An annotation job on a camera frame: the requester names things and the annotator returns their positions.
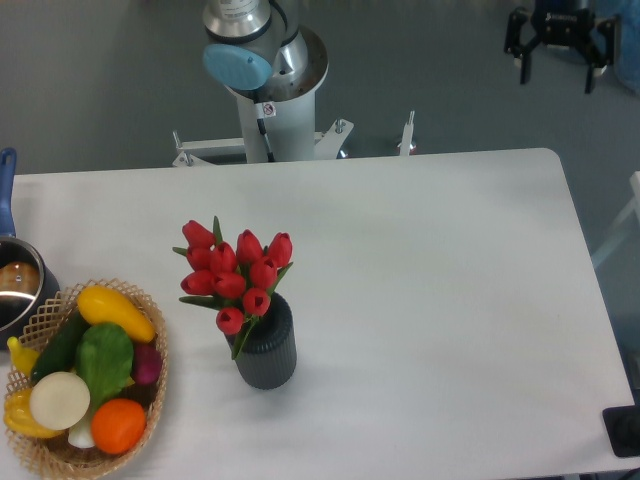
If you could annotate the green lettuce leaf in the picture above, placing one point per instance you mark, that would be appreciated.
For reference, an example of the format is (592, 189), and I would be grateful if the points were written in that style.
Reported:
(104, 360)

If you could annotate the blue plastic bag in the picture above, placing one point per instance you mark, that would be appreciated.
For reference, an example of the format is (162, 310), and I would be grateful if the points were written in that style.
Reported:
(627, 63)

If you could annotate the orange fruit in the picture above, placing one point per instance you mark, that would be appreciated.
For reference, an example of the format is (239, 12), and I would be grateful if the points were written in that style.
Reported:
(118, 425)

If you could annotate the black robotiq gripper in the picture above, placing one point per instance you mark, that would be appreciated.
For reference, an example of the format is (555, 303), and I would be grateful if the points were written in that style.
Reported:
(567, 24)

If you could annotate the blue handled saucepan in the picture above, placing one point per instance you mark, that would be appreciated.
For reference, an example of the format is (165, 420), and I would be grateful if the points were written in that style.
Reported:
(26, 281)

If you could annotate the yellow bell pepper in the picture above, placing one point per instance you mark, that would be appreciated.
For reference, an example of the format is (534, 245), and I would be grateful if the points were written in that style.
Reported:
(18, 417)

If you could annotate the black device at table edge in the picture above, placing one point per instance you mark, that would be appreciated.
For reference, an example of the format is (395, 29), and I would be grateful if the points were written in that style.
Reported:
(622, 426)

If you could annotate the yellow squash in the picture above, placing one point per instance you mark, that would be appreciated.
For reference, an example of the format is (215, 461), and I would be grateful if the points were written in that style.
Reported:
(99, 304)

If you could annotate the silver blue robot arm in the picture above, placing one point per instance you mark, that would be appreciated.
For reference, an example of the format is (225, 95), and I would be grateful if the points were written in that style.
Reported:
(259, 49)

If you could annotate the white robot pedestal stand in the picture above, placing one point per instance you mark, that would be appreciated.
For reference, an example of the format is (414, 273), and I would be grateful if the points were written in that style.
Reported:
(271, 131)

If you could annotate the dark grey ribbed vase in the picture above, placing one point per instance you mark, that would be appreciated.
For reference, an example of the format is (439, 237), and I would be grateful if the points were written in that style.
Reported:
(268, 357)

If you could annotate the dark green cucumber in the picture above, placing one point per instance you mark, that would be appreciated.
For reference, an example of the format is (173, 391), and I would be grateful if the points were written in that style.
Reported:
(60, 352)

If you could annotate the red tulip bouquet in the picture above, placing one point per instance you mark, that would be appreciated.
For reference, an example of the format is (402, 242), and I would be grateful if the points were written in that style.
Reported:
(237, 281)

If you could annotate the purple red onion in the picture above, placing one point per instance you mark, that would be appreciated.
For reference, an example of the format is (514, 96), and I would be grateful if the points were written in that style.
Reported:
(147, 365)

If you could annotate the woven wicker basket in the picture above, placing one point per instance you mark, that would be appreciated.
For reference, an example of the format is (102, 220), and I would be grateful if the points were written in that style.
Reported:
(55, 458)

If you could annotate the white frame at right edge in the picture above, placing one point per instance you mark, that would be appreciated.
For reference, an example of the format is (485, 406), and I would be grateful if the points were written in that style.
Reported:
(620, 228)

